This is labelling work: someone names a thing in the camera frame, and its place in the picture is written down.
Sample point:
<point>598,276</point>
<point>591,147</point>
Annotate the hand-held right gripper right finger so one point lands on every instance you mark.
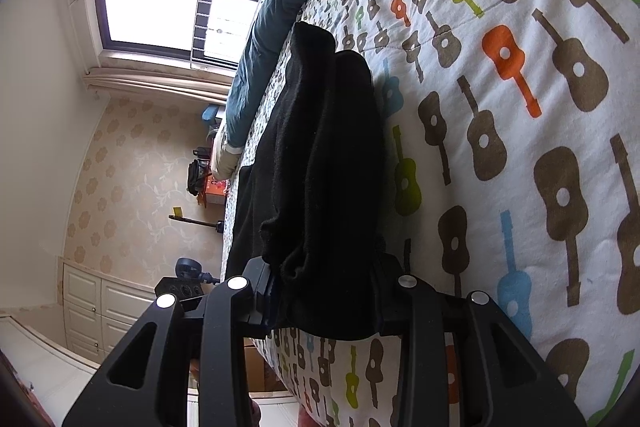
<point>420,307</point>

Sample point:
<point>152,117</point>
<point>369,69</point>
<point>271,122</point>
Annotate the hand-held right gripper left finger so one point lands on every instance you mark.
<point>235,307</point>

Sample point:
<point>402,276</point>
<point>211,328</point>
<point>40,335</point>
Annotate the black pants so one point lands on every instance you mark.
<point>320,157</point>

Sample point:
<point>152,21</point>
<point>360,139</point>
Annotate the black selfie stick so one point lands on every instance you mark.
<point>197,223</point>

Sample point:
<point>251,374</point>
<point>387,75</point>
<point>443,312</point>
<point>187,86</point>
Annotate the cardboard box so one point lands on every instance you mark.
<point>260,367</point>

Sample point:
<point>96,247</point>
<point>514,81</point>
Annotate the orange box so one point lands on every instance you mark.
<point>215,192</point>

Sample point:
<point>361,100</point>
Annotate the white cabinet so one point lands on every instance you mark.
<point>100,307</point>

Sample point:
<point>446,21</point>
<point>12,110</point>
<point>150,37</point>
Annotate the black bag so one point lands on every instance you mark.
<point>196,174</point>

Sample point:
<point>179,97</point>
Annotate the small beige pillow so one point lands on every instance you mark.
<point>224,159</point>

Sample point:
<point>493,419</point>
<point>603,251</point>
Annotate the blue container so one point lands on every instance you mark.
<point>212,114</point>

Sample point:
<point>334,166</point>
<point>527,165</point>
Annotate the beige curtain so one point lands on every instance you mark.
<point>150,82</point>

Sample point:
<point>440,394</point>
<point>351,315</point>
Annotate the guitar print bed quilt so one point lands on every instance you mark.
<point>500,117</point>

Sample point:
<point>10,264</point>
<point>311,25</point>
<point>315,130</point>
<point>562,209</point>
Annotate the teal duvet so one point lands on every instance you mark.
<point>260,32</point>

